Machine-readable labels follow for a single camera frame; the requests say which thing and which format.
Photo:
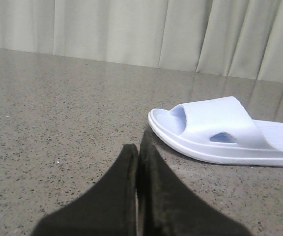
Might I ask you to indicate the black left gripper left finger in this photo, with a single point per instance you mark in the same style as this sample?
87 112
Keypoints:
108 208

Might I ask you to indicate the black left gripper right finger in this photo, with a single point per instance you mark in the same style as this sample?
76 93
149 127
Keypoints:
167 207

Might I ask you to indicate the light blue slipper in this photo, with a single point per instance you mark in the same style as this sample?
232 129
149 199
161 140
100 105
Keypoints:
219 131

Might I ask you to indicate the beige curtain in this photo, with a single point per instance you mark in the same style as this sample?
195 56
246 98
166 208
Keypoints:
237 38

